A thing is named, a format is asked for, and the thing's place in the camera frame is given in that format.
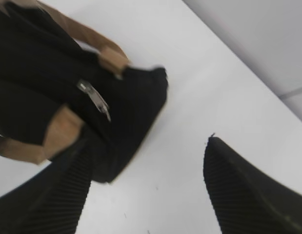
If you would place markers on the silver zipper pull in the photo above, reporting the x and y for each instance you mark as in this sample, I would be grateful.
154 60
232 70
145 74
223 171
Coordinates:
95 97

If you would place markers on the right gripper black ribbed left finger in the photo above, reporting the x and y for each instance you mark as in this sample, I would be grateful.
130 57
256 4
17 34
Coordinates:
52 201

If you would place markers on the black tote bag tan handles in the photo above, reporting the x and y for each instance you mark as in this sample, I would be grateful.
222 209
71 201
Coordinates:
43 56

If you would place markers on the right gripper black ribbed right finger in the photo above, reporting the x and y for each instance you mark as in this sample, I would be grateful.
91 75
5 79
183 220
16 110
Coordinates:
246 200

